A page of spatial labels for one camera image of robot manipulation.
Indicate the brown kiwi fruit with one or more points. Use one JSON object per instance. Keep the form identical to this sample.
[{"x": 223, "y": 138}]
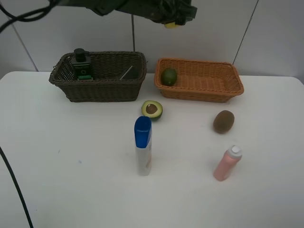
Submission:
[{"x": 223, "y": 121}]

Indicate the black pump bottle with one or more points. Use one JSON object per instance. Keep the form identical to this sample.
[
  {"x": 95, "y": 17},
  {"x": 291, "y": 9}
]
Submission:
[{"x": 81, "y": 63}]

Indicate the pink spray bottle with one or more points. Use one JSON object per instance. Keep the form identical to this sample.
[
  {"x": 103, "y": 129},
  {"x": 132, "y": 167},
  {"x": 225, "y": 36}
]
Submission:
[{"x": 229, "y": 160}]

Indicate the orange wicker basket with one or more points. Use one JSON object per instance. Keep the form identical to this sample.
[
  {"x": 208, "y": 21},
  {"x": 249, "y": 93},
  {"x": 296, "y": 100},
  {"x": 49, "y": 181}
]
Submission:
[{"x": 199, "y": 80}]

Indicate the yellow lemon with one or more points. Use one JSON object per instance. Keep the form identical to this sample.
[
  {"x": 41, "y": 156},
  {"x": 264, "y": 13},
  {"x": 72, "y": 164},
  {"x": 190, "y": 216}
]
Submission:
[{"x": 171, "y": 25}]

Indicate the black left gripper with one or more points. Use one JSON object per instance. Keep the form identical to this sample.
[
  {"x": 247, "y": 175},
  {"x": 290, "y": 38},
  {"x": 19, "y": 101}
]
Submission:
[{"x": 164, "y": 12}]

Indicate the dark green lime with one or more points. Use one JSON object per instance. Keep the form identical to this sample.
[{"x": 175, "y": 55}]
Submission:
[{"x": 169, "y": 77}]

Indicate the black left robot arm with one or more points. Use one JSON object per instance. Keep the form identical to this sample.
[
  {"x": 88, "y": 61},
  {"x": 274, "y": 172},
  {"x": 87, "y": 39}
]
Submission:
[{"x": 104, "y": 7}]

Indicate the dark brown wicker basket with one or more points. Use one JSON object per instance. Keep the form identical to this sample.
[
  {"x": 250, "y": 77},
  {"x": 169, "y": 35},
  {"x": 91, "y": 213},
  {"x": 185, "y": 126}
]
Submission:
[{"x": 107, "y": 68}]

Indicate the blue capped white bottle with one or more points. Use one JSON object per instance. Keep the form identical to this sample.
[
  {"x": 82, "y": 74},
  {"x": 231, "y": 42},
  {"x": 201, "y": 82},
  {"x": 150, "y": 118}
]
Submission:
[{"x": 143, "y": 145}]

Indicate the black whiteboard eraser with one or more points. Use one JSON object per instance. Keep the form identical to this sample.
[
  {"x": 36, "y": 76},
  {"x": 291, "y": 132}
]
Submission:
[{"x": 132, "y": 73}]

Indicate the halved avocado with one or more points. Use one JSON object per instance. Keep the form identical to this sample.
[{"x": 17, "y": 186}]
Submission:
[{"x": 152, "y": 109}]

